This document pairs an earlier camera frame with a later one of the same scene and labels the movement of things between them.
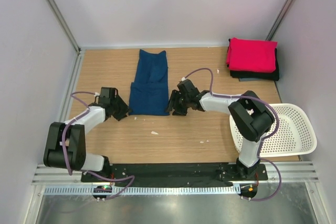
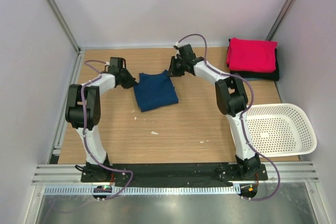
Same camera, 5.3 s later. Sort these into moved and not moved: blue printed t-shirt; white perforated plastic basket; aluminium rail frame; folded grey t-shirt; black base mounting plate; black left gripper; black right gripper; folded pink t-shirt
Moved: black left gripper; blue printed t-shirt; black right gripper
Not moved: folded grey t-shirt; black base mounting plate; aluminium rail frame; folded pink t-shirt; white perforated plastic basket
